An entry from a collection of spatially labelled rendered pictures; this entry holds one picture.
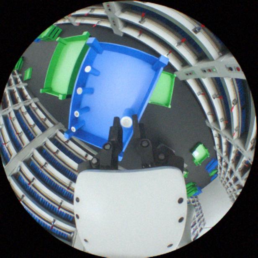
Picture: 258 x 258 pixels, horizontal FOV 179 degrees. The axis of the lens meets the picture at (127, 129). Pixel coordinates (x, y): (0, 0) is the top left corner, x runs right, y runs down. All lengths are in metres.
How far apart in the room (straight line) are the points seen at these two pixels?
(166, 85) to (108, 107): 0.63
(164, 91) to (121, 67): 0.58
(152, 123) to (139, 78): 0.61
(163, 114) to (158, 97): 0.17
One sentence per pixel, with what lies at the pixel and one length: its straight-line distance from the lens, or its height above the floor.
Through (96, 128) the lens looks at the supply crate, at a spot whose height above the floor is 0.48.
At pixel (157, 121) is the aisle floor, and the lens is 0.81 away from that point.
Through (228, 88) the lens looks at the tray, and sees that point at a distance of 0.60.
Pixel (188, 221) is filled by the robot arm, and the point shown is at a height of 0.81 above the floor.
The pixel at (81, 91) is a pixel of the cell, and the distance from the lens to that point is 0.22.
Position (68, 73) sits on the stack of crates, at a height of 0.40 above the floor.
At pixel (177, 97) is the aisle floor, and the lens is 0.86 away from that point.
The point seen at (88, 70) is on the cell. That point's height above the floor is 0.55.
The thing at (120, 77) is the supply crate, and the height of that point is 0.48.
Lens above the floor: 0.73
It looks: 65 degrees down
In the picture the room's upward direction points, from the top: 174 degrees counter-clockwise
